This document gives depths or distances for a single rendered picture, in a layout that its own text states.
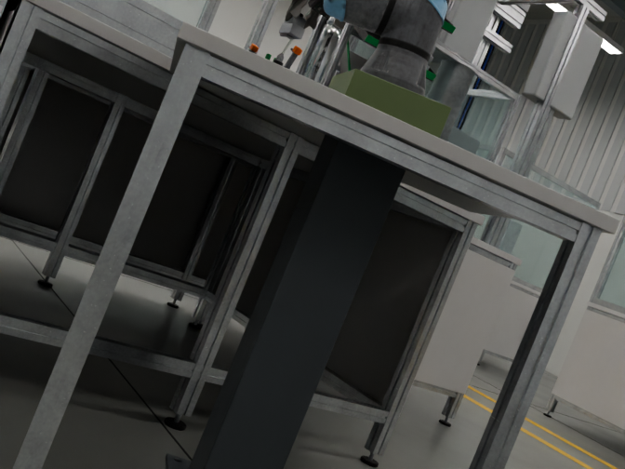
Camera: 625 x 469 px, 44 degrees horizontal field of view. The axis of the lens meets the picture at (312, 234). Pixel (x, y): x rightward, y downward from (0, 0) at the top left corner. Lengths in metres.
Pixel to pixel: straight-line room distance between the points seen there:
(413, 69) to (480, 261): 2.04
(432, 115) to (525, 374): 0.55
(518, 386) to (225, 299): 0.82
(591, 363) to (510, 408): 4.42
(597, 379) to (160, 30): 4.62
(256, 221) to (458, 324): 1.80
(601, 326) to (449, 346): 2.52
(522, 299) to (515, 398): 6.53
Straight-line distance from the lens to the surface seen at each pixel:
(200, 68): 1.39
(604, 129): 12.88
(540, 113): 3.81
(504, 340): 8.11
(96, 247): 3.72
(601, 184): 12.45
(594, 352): 6.02
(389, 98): 1.62
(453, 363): 3.72
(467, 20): 3.60
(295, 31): 2.28
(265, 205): 2.04
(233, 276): 2.05
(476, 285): 3.66
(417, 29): 1.71
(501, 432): 1.61
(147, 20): 1.94
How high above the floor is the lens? 0.62
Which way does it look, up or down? level
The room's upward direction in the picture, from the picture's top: 22 degrees clockwise
